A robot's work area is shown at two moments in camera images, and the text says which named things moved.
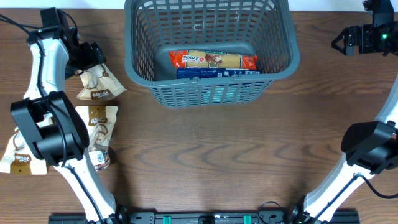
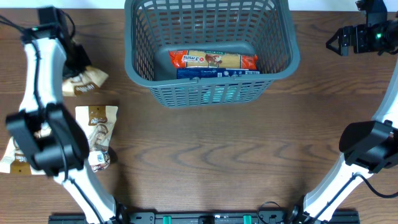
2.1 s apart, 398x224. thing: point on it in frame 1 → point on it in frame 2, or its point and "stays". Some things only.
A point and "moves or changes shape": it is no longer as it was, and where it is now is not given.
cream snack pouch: x=99 y=84 moves or changes shape
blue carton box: x=193 y=73 stays
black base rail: x=203 y=217 stays
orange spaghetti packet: x=208 y=59 stays
